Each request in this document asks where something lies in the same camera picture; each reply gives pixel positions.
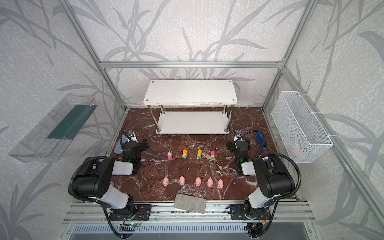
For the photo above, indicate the pink green mixer truck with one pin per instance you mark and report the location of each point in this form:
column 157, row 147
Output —
column 212, row 155

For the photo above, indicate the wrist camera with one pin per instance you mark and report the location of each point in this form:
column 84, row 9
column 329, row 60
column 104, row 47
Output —
column 238, row 135
column 130, row 136

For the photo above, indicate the pink toy pig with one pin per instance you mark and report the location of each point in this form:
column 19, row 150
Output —
column 220, row 184
column 210, row 183
column 198, row 182
column 165, row 181
column 182, row 180

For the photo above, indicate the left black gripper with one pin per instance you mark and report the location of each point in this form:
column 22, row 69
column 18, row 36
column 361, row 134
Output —
column 132, row 144

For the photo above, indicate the green circuit board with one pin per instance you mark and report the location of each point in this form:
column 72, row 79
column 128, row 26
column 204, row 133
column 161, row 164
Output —
column 129, row 227

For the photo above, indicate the orange green mixer truck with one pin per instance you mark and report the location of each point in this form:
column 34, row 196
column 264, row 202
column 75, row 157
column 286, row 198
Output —
column 199, row 154

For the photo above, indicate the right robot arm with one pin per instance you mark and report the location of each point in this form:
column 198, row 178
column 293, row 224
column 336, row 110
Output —
column 278, row 176

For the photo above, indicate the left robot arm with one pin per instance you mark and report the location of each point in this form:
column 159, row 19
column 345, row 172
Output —
column 91, row 182

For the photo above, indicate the clear plastic wall bin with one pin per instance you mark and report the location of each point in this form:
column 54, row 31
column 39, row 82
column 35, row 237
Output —
column 50, row 138

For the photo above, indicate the grey blue glasses case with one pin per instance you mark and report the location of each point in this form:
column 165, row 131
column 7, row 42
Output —
column 118, row 148

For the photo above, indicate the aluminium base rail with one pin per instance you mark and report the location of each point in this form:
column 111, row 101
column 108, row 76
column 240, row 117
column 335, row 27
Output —
column 215, row 212

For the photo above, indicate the grey sponge block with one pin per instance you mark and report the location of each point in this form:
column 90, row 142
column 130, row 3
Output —
column 190, row 203

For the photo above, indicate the orange green toy truck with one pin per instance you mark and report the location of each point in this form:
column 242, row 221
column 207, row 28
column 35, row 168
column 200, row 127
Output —
column 184, row 154

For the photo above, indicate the white two-tier shelf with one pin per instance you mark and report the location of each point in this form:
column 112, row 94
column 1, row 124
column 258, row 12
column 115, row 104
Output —
column 191, row 94

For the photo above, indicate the pink green toy truck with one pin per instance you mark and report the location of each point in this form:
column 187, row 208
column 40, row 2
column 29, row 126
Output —
column 170, row 156

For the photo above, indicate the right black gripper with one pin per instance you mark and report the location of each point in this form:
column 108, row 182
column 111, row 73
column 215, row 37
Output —
column 241, row 145

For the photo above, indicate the white wire mesh basket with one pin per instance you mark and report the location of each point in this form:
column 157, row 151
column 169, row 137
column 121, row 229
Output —
column 298, row 124

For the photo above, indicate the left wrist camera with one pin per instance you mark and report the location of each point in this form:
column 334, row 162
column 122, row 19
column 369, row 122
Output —
column 130, row 136

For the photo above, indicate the pink item in basket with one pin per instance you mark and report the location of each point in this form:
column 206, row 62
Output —
column 297, row 151

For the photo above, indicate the blue stapler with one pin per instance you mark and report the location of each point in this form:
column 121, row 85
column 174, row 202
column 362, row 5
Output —
column 261, row 141

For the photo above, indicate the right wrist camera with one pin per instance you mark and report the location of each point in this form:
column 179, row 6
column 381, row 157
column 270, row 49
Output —
column 238, row 135

